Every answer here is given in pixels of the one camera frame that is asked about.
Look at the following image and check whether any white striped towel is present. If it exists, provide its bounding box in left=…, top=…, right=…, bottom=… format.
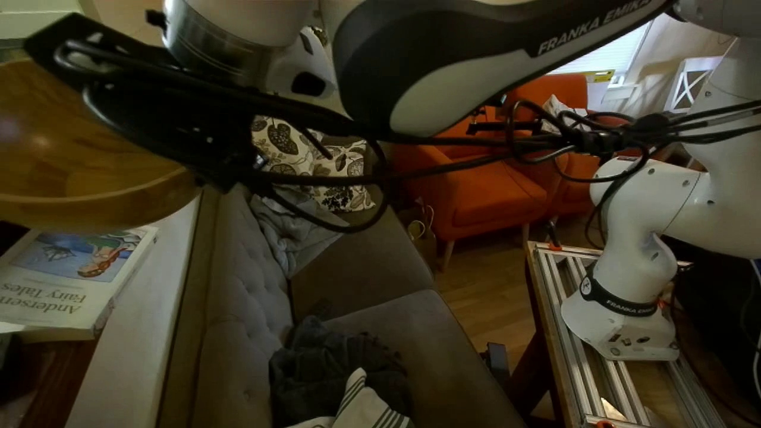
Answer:
left=291, top=369, right=417, bottom=428

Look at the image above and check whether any small floral pillow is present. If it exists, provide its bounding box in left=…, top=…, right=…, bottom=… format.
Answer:
left=252, top=116, right=375, bottom=214

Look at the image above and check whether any dark wooden side table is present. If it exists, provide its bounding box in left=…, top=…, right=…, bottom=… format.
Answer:
left=0, top=231, right=109, bottom=392

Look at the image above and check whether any fairy tales book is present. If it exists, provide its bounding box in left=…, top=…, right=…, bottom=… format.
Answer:
left=0, top=226, right=158, bottom=344

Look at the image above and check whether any aluminium rail robot base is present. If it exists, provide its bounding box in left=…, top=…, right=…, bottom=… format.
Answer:
left=526, top=240, right=728, bottom=428

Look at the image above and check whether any orange armchair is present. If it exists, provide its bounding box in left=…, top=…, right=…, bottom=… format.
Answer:
left=507, top=72, right=637, bottom=220
left=393, top=108, right=562, bottom=264

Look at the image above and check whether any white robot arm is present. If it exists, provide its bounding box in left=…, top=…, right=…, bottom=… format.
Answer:
left=24, top=0, right=761, bottom=363

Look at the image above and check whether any grey folded blanket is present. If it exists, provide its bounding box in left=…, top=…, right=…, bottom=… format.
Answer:
left=249, top=195, right=340, bottom=279

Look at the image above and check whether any dark crumpled cloth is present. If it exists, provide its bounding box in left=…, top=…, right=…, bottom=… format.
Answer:
left=268, top=316, right=413, bottom=428

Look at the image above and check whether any grey fabric couch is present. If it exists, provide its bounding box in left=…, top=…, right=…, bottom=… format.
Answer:
left=158, top=191, right=524, bottom=428

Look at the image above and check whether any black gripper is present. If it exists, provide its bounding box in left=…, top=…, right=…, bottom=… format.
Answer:
left=24, top=12, right=356, bottom=189

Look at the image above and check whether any brown wooden bowl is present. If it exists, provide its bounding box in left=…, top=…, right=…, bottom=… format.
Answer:
left=0, top=59, right=198, bottom=231

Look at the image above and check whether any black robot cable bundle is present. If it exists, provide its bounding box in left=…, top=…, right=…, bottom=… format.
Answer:
left=236, top=94, right=761, bottom=240

